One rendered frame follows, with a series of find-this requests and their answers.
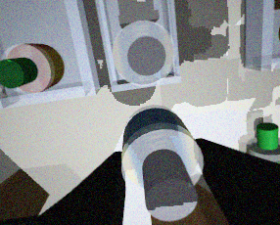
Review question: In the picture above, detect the pale grey flat bar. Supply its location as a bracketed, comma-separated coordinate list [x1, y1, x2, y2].
[111, 73, 181, 92]

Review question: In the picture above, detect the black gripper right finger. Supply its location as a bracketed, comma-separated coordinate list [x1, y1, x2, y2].
[195, 138, 280, 225]

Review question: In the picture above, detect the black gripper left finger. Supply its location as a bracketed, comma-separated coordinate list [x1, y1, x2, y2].
[0, 151, 125, 225]

